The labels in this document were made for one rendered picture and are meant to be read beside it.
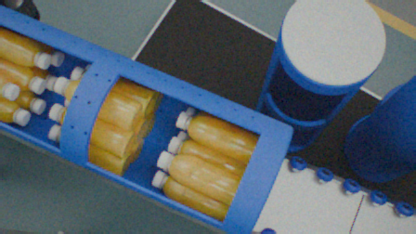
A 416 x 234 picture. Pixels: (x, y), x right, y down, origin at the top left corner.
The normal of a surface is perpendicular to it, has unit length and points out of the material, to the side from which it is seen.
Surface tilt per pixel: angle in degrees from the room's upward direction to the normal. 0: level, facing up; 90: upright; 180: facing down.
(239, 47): 0
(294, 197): 0
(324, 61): 0
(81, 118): 25
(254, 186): 17
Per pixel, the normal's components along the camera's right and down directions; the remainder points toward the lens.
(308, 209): -0.01, -0.25
